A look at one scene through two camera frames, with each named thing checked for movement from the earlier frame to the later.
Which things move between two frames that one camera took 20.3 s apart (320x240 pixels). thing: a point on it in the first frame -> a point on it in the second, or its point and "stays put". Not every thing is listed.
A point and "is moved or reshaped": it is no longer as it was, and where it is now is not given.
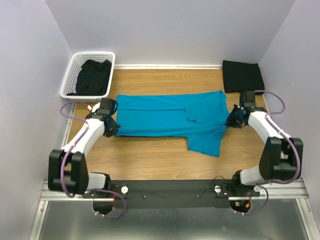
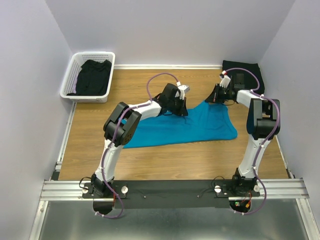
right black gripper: (229, 121) -> (213, 97)
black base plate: (173, 194) stays put
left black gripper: (114, 130) -> (182, 111)
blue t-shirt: (201, 117) is moved or reshaped
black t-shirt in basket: (93, 78) stays put
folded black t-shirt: (242, 77) stays put
